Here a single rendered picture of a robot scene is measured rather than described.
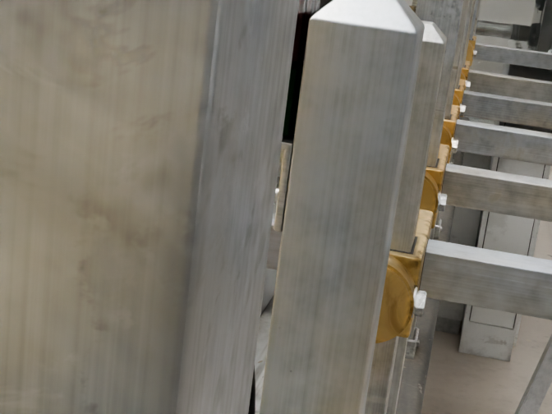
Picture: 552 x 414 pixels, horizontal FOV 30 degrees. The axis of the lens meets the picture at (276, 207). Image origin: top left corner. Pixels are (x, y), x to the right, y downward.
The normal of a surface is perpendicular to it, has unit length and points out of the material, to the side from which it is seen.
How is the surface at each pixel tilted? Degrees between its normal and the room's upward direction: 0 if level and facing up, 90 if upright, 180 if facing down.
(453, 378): 0
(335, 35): 90
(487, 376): 0
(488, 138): 90
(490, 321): 90
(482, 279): 90
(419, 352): 0
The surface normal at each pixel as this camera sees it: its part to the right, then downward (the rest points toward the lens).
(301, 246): -0.21, 0.24
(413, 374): 0.12, -0.96
